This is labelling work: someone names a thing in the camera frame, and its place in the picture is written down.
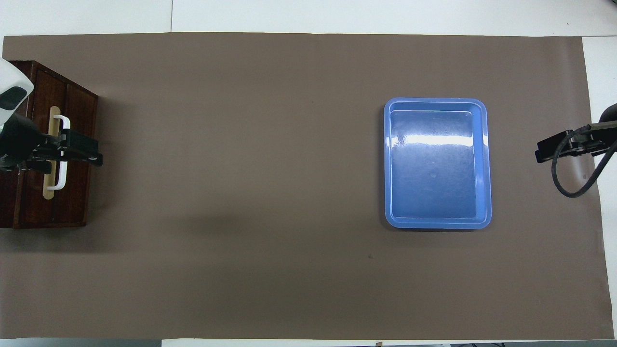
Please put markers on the brown table mat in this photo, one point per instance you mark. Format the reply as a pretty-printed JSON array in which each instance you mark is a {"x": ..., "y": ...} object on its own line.
[{"x": 265, "y": 193}]

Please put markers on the blue plastic tray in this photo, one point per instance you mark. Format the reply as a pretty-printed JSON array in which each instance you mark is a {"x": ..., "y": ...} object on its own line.
[{"x": 434, "y": 193}]

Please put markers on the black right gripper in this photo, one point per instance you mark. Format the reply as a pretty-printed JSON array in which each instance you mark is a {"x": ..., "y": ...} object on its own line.
[{"x": 605, "y": 135}]

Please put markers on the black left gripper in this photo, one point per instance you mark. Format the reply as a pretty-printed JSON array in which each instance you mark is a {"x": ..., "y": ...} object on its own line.
[{"x": 21, "y": 142}]

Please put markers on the dark wooden drawer cabinet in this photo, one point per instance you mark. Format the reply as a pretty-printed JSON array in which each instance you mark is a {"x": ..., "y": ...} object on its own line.
[{"x": 7, "y": 202}]

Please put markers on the dark wooden drawer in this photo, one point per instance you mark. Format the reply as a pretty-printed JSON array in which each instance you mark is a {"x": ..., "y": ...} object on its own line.
[{"x": 77, "y": 197}]

